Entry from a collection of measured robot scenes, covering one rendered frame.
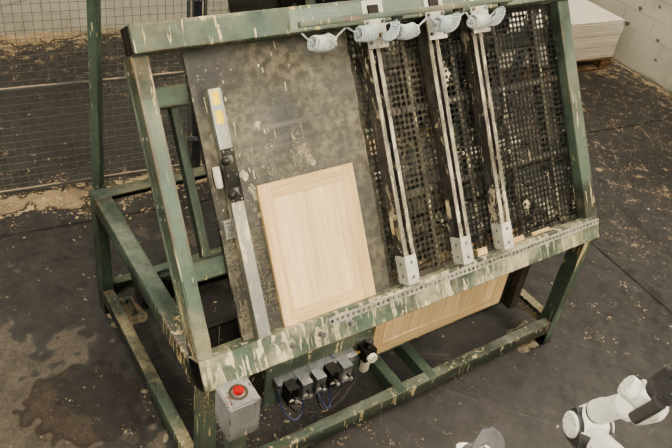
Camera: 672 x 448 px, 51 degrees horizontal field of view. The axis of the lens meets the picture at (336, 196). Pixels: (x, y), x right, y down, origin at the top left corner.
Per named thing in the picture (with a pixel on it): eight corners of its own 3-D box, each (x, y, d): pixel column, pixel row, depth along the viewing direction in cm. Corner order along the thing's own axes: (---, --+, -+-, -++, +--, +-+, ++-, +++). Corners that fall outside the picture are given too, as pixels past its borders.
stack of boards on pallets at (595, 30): (419, 93, 658) (431, 37, 626) (367, 47, 731) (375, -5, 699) (608, 69, 763) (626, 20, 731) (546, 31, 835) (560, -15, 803)
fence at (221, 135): (254, 337, 268) (259, 339, 265) (203, 90, 255) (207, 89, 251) (266, 333, 271) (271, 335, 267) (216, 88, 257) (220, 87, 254)
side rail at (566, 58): (569, 217, 367) (586, 218, 357) (540, 5, 351) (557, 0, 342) (579, 214, 370) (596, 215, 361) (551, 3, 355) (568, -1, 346)
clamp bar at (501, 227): (491, 249, 330) (529, 254, 310) (451, -6, 313) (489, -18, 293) (506, 244, 335) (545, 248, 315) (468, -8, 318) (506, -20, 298)
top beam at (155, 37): (125, 58, 240) (133, 54, 231) (119, 29, 239) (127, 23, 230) (560, 1, 350) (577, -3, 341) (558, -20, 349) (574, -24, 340)
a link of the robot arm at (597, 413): (631, 393, 199) (591, 404, 215) (600, 391, 196) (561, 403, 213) (639, 432, 194) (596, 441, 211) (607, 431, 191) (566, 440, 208)
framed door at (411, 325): (366, 354, 352) (369, 357, 351) (384, 272, 321) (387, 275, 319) (496, 300, 397) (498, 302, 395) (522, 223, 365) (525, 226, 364)
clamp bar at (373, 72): (395, 284, 302) (431, 292, 281) (346, 6, 285) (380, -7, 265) (413, 278, 307) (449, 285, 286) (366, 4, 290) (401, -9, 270)
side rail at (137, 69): (188, 356, 261) (198, 362, 251) (122, 60, 245) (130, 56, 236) (203, 350, 264) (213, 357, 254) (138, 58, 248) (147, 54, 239)
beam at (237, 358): (194, 386, 262) (204, 394, 253) (187, 356, 261) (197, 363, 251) (583, 235, 372) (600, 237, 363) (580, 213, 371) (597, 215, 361)
